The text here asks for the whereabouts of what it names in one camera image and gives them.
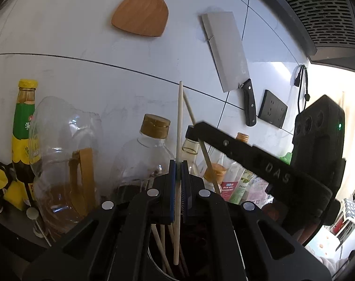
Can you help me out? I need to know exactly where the wooden chopstick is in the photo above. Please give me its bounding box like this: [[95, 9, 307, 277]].
[[183, 92, 220, 194], [174, 81, 184, 266], [151, 224, 174, 277]]

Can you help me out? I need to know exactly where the person right hand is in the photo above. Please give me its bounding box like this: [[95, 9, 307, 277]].
[[261, 200, 321, 245]]

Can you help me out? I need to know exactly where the black cap sauce bottle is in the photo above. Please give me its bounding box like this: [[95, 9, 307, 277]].
[[182, 125, 200, 176]]

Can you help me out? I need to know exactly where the green packet bag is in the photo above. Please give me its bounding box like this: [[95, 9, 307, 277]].
[[279, 152, 292, 165]]

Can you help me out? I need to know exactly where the clear jug gold cap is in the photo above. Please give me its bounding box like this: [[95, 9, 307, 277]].
[[110, 114, 174, 203]]

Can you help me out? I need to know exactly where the gold cap red label bottle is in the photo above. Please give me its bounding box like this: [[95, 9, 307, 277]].
[[219, 132, 251, 203]]

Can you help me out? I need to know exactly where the small orange cap bottle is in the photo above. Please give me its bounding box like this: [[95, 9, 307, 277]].
[[203, 163, 227, 192]]

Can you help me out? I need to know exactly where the pink white salt bag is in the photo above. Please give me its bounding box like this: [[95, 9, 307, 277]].
[[247, 177, 268, 209]]

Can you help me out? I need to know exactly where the green label oil bottle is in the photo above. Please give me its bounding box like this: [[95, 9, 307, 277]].
[[229, 169, 254, 204]]

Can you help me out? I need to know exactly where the dark cylindrical utensil holder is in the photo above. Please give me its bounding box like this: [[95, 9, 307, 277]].
[[146, 224, 197, 280]]

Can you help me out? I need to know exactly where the large oil jug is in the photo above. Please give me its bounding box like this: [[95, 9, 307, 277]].
[[29, 96, 102, 240]]

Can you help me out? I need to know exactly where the wooden spatula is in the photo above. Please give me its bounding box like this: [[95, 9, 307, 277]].
[[111, 0, 169, 37]]

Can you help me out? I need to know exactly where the green label sauce bottle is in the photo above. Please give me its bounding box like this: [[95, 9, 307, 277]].
[[11, 79, 38, 207]]

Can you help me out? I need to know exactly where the black range hood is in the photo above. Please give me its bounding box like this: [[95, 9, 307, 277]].
[[262, 0, 355, 72]]

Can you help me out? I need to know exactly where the black wall socket panel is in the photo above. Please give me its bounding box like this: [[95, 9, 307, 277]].
[[258, 89, 287, 129]]

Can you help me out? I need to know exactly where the black power cable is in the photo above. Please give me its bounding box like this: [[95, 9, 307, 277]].
[[294, 64, 311, 115]]

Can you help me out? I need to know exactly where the steel cleaver black handle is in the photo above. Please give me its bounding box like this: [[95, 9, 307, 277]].
[[202, 11, 257, 127]]

